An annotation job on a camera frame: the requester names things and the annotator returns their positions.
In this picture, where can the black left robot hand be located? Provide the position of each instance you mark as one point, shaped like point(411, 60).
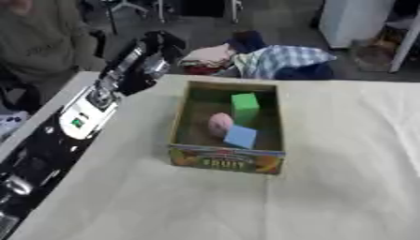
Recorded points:
point(143, 67)

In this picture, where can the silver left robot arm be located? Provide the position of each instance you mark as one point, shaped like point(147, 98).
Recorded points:
point(65, 131)

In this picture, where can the cardboard box with printed front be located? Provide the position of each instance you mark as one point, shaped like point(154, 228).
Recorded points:
point(227, 156)

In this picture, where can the pink round toy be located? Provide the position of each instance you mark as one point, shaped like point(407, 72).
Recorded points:
point(220, 123)

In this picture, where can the person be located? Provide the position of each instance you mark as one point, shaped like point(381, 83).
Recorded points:
point(41, 47)

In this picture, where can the green block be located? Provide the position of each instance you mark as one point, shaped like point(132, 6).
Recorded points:
point(244, 106)

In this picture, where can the pile of folded clothes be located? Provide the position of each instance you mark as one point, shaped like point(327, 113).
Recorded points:
point(257, 59)

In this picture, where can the blue block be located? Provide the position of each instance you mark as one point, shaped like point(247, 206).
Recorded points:
point(240, 136)

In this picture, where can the white cabinet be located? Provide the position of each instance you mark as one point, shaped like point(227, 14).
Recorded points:
point(353, 20)

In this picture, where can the white post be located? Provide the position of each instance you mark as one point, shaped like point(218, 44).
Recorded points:
point(406, 40)

